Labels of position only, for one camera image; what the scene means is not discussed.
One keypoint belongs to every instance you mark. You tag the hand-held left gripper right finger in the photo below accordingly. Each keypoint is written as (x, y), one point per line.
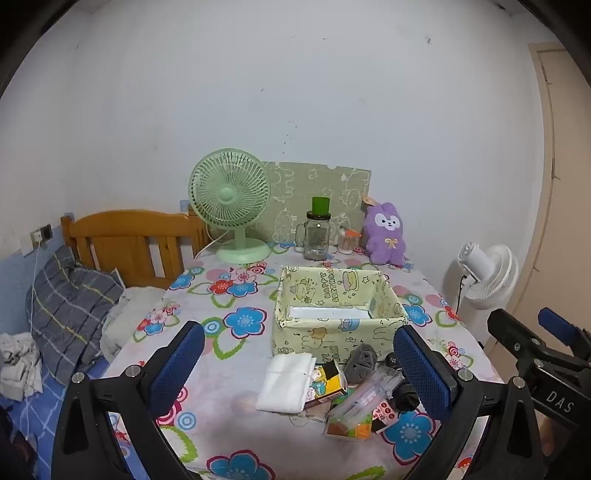
(422, 374)

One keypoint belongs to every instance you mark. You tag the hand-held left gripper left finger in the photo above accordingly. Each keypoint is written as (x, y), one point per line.
(178, 369)

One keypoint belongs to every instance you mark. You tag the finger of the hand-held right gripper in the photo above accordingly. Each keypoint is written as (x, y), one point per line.
(556, 325)
(512, 334)

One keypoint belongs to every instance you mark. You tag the black plastic bag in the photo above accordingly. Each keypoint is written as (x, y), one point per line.
(406, 397)

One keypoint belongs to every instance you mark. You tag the clear plastic packet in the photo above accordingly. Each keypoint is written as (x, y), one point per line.
(364, 392)

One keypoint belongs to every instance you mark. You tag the grey knitted ball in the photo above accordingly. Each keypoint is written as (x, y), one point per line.
(360, 364)

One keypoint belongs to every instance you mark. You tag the yellow black small box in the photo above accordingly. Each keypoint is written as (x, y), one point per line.
(325, 383)

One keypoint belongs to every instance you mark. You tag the yellow printed storage box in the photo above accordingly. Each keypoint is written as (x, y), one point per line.
(323, 332)

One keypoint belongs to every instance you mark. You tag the white tissue pack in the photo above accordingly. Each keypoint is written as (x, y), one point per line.
(286, 383)

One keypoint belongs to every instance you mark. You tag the person's right hand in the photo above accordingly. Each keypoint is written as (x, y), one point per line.
(551, 436)

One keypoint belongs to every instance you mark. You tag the white floor fan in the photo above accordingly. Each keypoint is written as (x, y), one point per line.
(489, 277)

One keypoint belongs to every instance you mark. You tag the beige blanket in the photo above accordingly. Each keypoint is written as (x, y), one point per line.
(129, 314)

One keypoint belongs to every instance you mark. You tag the floral tablecloth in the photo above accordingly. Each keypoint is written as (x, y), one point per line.
(231, 286)

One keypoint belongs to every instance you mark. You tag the grey plaid pillow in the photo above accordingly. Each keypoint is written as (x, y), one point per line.
(69, 314)

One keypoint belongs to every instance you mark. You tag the wooden bed headboard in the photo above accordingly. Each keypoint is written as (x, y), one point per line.
(124, 240)

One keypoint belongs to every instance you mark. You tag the beige door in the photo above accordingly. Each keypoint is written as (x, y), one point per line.
(570, 184)

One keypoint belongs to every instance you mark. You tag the purple plush rabbit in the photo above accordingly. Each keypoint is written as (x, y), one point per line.
(385, 235)

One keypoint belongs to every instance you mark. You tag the blue bed sheet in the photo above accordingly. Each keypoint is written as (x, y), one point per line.
(41, 415)

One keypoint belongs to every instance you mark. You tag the white crumpled cloth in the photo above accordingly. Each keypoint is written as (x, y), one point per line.
(18, 369)

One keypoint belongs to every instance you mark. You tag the green desk fan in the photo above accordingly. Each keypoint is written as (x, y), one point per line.
(229, 194)

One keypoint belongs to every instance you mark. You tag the green plastic cup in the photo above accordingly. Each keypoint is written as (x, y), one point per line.
(321, 206)

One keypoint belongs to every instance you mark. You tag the green printed board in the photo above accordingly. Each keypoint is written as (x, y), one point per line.
(318, 182)

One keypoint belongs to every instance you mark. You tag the wall socket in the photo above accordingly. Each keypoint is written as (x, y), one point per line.
(41, 234)

